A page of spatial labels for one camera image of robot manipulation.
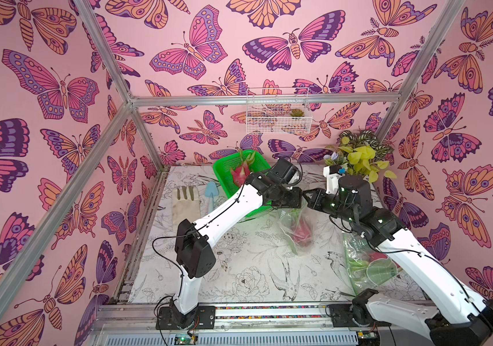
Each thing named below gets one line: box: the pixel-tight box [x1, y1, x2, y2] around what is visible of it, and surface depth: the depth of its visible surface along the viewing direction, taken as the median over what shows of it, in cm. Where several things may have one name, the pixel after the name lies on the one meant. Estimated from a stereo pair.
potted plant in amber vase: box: [323, 129, 398, 184], surface depth 95 cm
